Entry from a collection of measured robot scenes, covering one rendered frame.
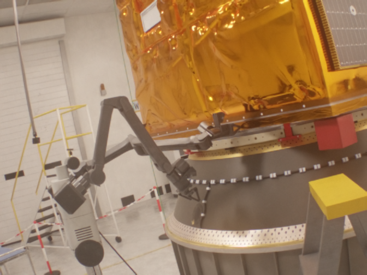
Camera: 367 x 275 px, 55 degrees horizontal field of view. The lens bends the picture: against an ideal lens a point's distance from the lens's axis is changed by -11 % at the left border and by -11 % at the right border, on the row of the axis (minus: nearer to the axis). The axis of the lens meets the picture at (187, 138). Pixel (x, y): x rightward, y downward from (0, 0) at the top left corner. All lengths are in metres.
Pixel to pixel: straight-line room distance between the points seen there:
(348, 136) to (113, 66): 8.98
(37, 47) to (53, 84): 1.05
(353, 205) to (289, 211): 0.84
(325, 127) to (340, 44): 0.39
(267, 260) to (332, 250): 0.85
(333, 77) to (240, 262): 1.08
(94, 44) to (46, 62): 1.43
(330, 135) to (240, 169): 0.63
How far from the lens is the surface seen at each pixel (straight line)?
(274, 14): 1.82
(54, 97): 9.69
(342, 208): 1.22
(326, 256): 1.27
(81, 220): 2.04
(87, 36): 10.38
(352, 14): 1.96
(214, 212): 2.25
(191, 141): 2.06
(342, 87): 1.80
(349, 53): 1.83
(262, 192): 2.09
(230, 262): 2.19
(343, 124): 1.78
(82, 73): 10.07
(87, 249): 2.08
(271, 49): 1.85
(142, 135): 1.96
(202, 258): 2.36
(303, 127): 2.07
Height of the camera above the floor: 1.86
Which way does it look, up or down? 2 degrees down
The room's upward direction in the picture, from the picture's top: 13 degrees counter-clockwise
